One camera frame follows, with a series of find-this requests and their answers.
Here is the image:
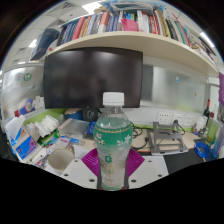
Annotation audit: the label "dark wine bottle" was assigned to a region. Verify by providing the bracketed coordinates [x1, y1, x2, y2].
[203, 98, 212, 118]

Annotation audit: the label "white wall socket row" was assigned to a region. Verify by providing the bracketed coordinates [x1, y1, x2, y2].
[156, 111, 196, 127]

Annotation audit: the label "grey metal laptop stand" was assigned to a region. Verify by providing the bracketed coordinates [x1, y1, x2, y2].
[146, 120, 189, 156]

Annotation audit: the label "coiled blue cable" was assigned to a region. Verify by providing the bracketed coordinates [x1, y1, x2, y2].
[194, 141, 212, 159]

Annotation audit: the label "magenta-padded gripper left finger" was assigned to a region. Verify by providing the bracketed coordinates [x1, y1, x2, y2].
[60, 148, 101, 190]

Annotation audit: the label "purple water bottle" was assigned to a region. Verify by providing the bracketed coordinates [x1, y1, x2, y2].
[213, 126, 224, 159]

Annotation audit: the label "black computer monitor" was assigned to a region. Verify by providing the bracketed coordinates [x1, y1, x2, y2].
[42, 47, 144, 123]

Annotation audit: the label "clear green-label drink bottle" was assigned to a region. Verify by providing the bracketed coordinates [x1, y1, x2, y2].
[92, 91, 134, 192]

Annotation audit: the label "ceiling light panels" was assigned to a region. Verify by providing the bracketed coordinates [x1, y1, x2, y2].
[28, 1, 216, 49]

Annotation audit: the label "white paper sheet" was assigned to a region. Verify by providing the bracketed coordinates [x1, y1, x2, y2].
[71, 143, 168, 168]

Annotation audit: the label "white ceramic cup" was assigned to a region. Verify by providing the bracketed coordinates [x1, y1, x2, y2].
[47, 145, 76, 174]

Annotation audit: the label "clear plastic box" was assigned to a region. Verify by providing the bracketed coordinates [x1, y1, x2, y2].
[58, 118, 90, 141]

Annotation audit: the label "white tissue pile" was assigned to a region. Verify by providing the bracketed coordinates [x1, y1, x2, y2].
[34, 114, 60, 138]

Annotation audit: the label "purple hanging pennant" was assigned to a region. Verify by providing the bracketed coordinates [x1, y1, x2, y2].
[218, 71, 224, 107]

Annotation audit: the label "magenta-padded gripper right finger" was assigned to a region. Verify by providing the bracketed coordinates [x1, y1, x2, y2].
[125, 148, 169, 190]

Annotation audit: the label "blue tissue box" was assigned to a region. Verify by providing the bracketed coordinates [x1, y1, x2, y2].
[4, 114, 37, 160]

